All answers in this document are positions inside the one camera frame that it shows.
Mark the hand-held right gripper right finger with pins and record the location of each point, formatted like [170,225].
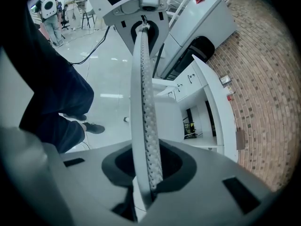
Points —
[207,196]

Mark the person's left black shoe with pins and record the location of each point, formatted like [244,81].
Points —
[75,116]

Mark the black frame chair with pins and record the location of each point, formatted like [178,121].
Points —
[90,12]

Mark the person's dark trousers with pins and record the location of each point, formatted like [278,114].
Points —
[58,91]

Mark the white desk with drawers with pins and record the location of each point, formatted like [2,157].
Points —
[221,116]

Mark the person's black shoe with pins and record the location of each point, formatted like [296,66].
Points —
[94,128]
[75,116]

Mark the white backpack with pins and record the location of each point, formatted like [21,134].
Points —
[48,7]

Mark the black office chair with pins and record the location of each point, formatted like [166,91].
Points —
[64,20]

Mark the white pen holder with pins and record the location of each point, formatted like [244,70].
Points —
[230,90]

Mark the white shelving rack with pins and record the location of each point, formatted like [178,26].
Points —
[182,5]

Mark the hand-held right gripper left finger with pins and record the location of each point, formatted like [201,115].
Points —
[82,185]

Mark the black picture frame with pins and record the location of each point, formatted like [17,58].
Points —
[225,79]

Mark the person's right black shoe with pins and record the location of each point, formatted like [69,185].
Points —
[94,128]

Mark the grey refrigerator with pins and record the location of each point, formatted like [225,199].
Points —
[200,25]

